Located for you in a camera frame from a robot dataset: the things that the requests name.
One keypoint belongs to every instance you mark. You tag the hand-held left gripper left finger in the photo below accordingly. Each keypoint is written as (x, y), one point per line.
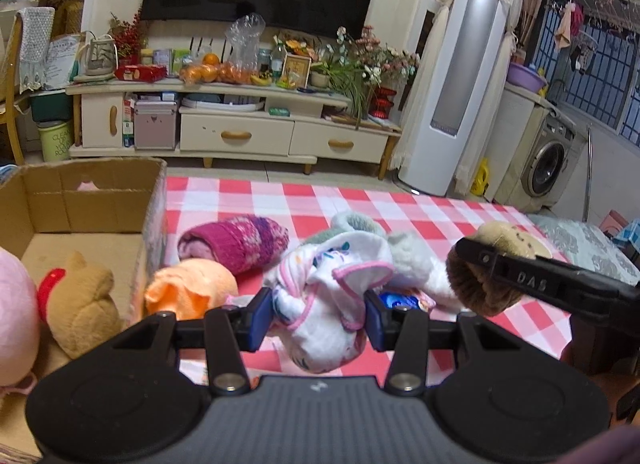
(260, 319)

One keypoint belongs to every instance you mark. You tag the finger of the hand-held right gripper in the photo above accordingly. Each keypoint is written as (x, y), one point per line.
(525, 278)

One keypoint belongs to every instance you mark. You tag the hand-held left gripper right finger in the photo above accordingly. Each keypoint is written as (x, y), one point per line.
(375, 326)

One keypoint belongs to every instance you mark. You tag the white printed baby cloth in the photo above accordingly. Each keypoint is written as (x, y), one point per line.
(320, 329)

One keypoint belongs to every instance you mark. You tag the brown round plush toy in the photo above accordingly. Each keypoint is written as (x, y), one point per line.
(470, 286)

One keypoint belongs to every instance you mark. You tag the pale blue fluffy slipper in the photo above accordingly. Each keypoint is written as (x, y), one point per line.
(420, 269)
(357, 226)

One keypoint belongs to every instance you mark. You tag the cardboard box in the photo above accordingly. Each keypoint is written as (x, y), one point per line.
(85, 199)

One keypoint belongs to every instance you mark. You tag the small blue patterned item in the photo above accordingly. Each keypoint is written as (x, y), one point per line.
(400, 301)

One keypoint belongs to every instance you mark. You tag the grey patterned blanket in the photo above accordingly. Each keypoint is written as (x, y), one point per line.
(585, 244)

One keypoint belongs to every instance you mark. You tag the orange plush toy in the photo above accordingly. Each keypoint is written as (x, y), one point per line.
(195, 286)

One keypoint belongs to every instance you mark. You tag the magenta knitted sock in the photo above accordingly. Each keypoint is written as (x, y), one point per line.
(235, 241)

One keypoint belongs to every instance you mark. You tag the pink stool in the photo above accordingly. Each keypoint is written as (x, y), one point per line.
(614, 224)

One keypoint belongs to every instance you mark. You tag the yellow detergent bottle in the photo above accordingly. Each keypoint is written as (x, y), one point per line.
(481, 179)

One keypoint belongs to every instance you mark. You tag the washing machine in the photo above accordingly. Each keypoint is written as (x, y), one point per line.
(547, 169)

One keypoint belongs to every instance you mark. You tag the red checked tablecloth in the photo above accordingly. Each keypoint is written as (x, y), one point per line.
(400, 204)

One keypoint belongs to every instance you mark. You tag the white utility cabinet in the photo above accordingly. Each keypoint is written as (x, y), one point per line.
(515, 144)

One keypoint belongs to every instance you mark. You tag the brown teddy bear red scarf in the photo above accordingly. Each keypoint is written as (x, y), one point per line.
(82, 309)

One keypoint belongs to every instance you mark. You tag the cream TV cabinet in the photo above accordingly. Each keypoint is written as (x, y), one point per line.
(240, 137)

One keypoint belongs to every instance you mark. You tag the white tower air conditioner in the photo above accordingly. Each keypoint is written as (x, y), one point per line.
(460, 94)

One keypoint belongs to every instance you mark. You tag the purple plastic basin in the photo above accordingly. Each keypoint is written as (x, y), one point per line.
(525, 77)

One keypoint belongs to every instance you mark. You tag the small green box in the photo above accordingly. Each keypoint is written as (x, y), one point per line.
(280, 112)

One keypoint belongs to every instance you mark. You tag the pink storage box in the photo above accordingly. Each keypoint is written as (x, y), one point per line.
(156, 125)

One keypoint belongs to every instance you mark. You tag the red vase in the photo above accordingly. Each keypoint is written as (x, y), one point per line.
(382, 102)

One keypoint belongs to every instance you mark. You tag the hanging dark clothes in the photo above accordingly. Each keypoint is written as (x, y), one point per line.
(582, 57)

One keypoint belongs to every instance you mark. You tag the milk carton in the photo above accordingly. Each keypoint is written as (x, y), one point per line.
(128, 124)

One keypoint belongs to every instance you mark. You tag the bunch of bananas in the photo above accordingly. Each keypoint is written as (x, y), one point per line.
(262, 79)

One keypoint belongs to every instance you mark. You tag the pink plush toy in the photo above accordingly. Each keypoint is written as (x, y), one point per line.
(15, 324)

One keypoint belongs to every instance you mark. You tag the potted spider plant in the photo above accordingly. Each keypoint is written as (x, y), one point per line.
(345, 79)

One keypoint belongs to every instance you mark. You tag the pile of oranges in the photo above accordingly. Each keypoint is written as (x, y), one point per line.
(210, 73)

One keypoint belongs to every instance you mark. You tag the hanging pink towel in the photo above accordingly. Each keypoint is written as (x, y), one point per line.
(567, 27)

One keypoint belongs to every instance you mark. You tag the green glass bottle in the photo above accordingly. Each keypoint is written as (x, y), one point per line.
(279, 64)

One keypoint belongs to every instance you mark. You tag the pink flower bouquet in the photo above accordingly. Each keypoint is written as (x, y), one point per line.
(380, 57)

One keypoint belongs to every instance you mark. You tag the light green bin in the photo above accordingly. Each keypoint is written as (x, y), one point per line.
(56, 142)

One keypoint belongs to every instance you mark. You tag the flat red box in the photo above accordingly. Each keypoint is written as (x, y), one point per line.
(140, 73)

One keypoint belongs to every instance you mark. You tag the clear plastic bag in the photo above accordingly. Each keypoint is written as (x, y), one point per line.
(245, 39)

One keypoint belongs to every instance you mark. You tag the dark green storage box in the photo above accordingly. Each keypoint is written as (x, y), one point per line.
(50, 107)

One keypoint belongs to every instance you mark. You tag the glass kettle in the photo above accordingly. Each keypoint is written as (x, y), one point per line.
(100, 57)

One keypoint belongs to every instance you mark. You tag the red berry branches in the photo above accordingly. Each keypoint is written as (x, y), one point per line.
(127, 39)

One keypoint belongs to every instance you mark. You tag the white paper sheet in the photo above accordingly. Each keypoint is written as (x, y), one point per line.
(62, 62)

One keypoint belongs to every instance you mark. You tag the wooden chair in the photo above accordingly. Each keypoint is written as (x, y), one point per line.
(12, 109)

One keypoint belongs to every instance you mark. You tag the pale green lace cloth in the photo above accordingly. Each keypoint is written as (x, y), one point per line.
(35, 49)

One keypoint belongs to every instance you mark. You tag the wooden photo frame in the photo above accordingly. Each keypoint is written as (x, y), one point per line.
(296, 70)

